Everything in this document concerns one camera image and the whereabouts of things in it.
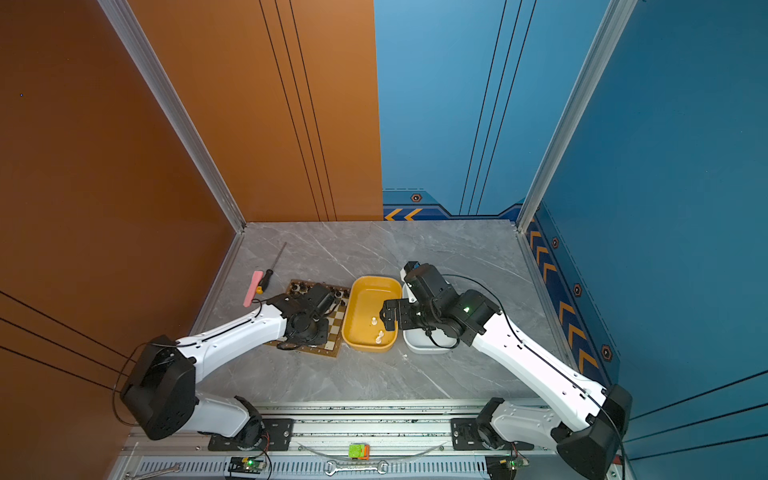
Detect white chess pieces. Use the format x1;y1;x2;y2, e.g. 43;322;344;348
371;317;385;345

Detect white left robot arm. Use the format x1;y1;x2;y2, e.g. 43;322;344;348
120;284;343;450

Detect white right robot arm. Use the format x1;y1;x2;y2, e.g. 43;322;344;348
380;261;633;479

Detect black chess pieces on board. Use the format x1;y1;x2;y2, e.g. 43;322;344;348
288;282;350;299

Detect green circuit board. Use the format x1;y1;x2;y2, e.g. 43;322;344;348
227;456;268;478

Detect white plastic tray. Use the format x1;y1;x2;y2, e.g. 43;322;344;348
402;283;459;355

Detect brown chessboard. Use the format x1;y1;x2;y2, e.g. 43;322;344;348
268;279;350;358

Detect yellow plastic tray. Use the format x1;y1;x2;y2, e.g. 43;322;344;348
341;276;402;353

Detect green orange small box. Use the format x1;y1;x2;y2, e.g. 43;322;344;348
347;443;370;460

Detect silver wrench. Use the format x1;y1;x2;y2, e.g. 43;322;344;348
324;460;390;477

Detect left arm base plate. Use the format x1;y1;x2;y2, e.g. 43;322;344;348
207;418;295;453

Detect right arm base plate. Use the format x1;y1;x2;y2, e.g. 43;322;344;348
450;418;534;452

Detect aluminium right corner post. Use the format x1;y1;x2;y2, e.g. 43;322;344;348
516;0;638;234

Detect aluminium corner post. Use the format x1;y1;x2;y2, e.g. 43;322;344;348
98;0;246;234
516;0;638;234

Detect aluminium left corner post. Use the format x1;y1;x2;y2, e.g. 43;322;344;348
98;0;246;234

